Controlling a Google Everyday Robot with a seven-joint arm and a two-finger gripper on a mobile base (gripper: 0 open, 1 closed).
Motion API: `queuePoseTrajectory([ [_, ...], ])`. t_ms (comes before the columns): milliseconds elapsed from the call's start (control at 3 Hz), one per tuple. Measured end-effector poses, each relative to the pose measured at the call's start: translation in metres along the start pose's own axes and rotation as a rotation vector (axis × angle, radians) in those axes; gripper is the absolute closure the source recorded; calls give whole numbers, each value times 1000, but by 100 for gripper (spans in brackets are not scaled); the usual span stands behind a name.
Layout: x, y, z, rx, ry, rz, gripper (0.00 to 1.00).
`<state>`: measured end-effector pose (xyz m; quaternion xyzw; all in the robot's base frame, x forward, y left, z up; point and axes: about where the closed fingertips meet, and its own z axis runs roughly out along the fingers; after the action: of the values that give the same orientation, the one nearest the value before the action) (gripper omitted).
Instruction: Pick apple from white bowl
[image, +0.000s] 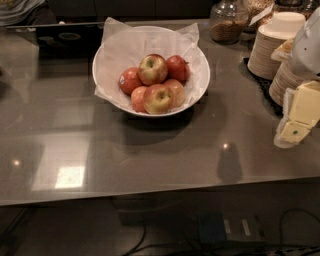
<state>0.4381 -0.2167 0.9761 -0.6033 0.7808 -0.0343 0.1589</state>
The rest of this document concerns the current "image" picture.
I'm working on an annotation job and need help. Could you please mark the back stack paper bowls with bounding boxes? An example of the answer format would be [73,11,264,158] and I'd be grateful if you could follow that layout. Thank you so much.
[247,12,306,80]

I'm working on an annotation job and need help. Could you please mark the white paper bowl liner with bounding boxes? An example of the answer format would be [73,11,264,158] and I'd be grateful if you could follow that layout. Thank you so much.
[94,17,210,114]

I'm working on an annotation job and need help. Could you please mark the black cable under table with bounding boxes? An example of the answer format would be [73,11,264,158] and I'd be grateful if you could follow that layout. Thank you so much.
[109,196,320,256]

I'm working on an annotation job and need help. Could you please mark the white ceramic bowl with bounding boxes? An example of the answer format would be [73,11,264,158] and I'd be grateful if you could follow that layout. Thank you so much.
[91,25,211,119]

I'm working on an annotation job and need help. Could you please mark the front left pink apple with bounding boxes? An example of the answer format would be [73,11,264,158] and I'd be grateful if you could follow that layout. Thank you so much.
[131,86,147,113]

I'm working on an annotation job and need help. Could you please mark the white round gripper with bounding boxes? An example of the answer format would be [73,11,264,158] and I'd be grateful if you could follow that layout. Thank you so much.
[271,7,320,148]

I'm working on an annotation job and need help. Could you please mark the black rubber mat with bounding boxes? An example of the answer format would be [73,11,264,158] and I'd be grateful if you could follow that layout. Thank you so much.
[249,71,283,117]

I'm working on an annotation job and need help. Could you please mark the left red apple with sticker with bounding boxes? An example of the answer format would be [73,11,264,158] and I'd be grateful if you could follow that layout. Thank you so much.
[118,67,142,95]

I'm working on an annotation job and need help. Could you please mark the right middle pink apple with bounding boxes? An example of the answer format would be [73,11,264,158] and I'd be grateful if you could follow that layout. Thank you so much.
[164,79,185,108]

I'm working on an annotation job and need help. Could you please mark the glass jar with cereal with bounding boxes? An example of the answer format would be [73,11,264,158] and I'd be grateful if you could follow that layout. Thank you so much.
[209,0,248,44]

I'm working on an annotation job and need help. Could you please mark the yellow-red apple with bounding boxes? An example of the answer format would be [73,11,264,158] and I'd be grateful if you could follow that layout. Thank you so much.
[143,84,173,114]
[138,54,168,86]

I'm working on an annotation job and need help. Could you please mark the pink apple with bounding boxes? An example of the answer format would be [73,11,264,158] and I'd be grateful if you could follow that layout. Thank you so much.
[131,86,147,113]
[164,79,185,108]

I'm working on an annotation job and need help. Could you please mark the dark box under table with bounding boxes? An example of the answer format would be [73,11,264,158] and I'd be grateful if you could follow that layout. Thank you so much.
[197,212,265,245]

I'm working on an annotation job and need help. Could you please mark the person in grey shirt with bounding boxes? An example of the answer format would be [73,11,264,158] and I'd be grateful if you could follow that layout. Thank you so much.
[0,0,57,27]

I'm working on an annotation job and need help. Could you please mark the stack paper bowls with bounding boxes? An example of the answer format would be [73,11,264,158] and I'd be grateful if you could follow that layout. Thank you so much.
[269,61,304,106]
[247,12,306,80]

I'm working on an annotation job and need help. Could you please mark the back right red apple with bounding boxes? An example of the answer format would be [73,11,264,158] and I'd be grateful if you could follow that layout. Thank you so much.
[167,55,190,82]

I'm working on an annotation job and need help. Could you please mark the front stack paper bowls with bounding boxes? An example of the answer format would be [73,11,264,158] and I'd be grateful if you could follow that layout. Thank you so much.
[269,61,304,106]

